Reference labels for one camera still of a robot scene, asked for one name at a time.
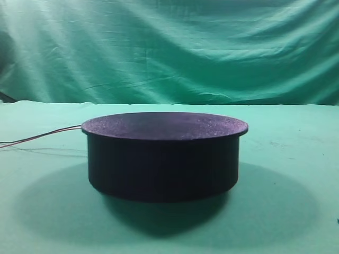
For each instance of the black round turntable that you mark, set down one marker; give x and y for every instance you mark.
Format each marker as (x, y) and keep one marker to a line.
(163, 157)

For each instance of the green backdrop cloth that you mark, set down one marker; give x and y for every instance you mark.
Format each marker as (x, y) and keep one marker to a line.
(170, 52)

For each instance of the green table cloth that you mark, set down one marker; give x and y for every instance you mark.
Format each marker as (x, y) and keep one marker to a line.
(286, 199)

